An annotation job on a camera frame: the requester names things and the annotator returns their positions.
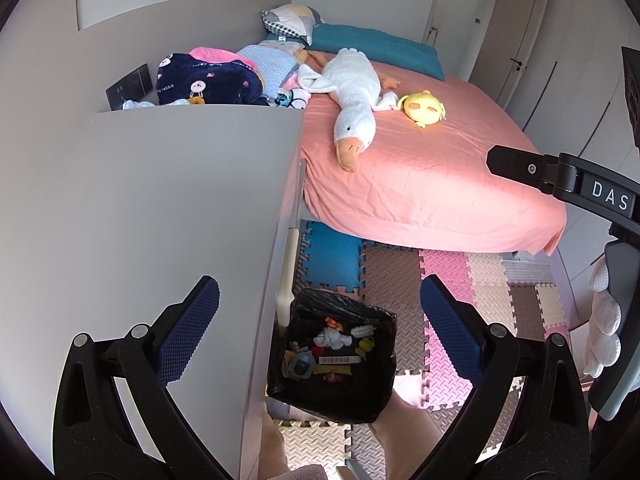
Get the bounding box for person's leg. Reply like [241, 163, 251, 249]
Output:
[372, 390, 446, 480]
[260, 410, 293, 480]

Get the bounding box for yellow chick plush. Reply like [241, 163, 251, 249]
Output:
[397, 90, 447, 129]

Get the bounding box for checked patchwork pillow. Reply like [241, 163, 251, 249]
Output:
[261, 4, 326, 46]

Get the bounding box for navy rabbit print blanket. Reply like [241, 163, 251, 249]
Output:
[156, 51, 266, 107]

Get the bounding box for white closet panels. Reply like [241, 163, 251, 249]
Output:
[520, 0, 626, 161]

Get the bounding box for black wall socket panel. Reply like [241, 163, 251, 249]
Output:
[105, 63, 152, 111]

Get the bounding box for foam floor mat tiles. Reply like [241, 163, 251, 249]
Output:
[295, 220, 571, 480]

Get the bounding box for white wardrobe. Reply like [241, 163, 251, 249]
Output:
[422, 0, 506, 83]

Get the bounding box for teal pillow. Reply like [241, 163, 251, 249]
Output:
[265, 22, 446, 81]

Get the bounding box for person's right leg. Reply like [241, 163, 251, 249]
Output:
[372, 390, 446, 480]

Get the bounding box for pink blanket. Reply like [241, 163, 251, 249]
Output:
[189, 46, 261, 76]

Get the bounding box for light blue blanket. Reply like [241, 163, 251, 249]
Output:
[237, 42, 306, 101]

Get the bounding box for person's fluffy pink clothing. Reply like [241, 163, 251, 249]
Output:
[272, 462, 326, 480]

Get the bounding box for white printed baby cloth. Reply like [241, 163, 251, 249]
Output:
[272, 86, 313, 111]

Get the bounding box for cream edge guard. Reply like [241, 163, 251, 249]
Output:
[279, 227, 301, 323]

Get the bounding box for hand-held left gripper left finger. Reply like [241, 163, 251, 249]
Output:
[52, 275, 226, 480]

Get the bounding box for white door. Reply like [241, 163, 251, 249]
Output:
[470, 0, 551, 126]

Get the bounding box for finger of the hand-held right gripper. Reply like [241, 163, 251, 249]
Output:
[486, 145, 576, 196]
[621, 46, 640, 147]

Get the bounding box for person's left leg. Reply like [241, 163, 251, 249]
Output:
[260, 410, 293, 480]

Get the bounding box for trash bin with black bag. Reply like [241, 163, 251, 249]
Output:
[266, 287, 399, 423]

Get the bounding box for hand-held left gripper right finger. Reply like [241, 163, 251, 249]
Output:
[410, 274, 591, 480]

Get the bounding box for white goose plush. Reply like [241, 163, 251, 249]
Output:
[298, 47, 401, 173]

